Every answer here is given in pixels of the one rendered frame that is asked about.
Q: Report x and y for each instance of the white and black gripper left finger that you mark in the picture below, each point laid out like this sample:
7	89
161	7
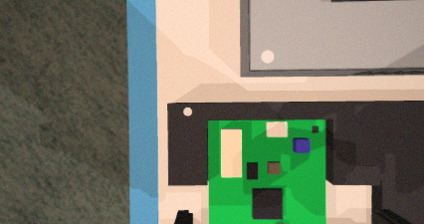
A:
183	217

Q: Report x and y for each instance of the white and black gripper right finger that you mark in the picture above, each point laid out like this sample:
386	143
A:
386	216

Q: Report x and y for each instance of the green circuit board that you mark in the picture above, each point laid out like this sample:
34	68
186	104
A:
267	171

